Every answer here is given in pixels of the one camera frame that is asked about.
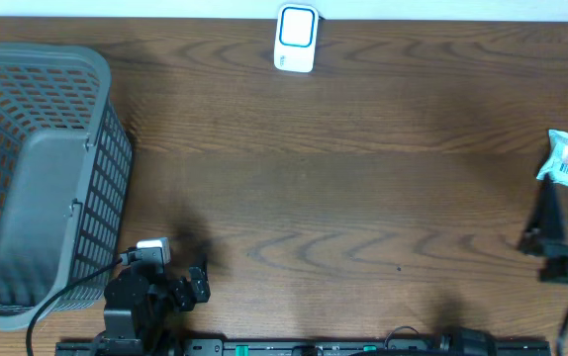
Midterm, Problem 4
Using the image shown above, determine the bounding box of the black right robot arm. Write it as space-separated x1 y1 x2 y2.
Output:
440 178 568 355

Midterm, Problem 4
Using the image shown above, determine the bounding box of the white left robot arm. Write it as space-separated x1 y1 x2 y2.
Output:
95 248 211 356

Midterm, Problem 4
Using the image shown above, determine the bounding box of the white barcode scanner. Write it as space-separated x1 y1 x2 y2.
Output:
273 4 320 73

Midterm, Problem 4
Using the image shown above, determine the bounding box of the pale green tissue pack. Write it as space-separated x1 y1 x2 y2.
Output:
536 130 568 187

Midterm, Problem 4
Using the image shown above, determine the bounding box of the grey plastic shopping basket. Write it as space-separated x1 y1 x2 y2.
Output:
0 43 133 331

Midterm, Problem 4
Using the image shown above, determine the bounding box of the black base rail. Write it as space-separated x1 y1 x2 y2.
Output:
55 337 552 356

